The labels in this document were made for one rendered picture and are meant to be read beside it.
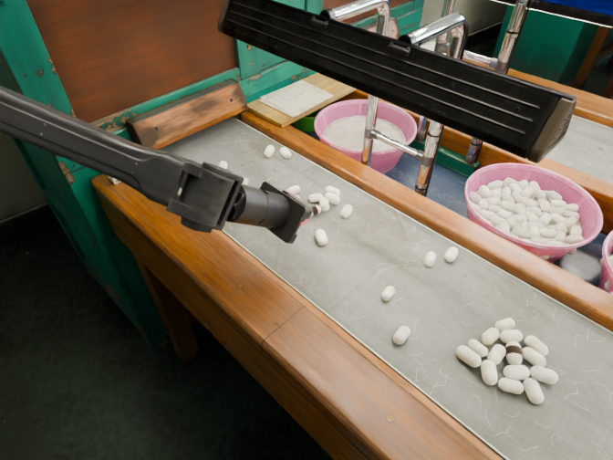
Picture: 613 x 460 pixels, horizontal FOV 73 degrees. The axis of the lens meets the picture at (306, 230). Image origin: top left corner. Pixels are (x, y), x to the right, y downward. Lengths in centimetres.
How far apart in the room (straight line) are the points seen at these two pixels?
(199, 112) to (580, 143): 97
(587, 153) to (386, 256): 65
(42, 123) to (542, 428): 74
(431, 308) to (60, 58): 82
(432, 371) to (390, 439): 14
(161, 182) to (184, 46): 58
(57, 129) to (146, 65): 50
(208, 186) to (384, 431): 39
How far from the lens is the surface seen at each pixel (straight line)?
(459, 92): 59
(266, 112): 115
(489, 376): 68
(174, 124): 104
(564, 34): 344
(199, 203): 54
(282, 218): 65
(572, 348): 79
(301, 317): 68
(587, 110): 142
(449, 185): 111
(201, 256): 78
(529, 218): 98
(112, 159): 55
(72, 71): 98
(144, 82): 104
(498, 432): 67
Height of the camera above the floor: 133
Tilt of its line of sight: 44 degrees down
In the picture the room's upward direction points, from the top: straight up
